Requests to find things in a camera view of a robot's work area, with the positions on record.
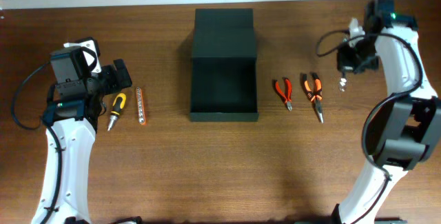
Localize silver blue wrench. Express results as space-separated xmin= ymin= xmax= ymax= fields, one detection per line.
xmin=339 ymin=72 xmax=347 ymax=92

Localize orange black needle-nose pliers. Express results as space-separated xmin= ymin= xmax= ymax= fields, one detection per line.
xmin=301 ymin=72 xmax=324 ymax=123

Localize small red cutting pliers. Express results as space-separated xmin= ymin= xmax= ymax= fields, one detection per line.
xmin=273 ymin=77 xmax=293 ymax=111

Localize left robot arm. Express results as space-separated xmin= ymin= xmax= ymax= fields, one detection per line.
xmin=32 ymin=44 xmax=132 ymax=223

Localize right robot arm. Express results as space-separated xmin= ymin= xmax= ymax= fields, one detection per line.
xmin=331 ymin=0 xmax=440 ymax=223

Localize yellow black screwdriver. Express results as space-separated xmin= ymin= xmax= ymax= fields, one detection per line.
xmin=107 ymin=92 xmax=127 ymax=132

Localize orange bit holder strip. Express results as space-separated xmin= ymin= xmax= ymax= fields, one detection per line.
xmin=136 ymin=87 xmax=147 ymax=125

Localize black open box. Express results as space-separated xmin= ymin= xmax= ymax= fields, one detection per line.
xmin=189 ymin=8 xmax=259 ymax=122

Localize right black cable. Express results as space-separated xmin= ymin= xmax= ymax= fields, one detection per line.
xmin=316 ymin=29 xmax=424 ymax=224

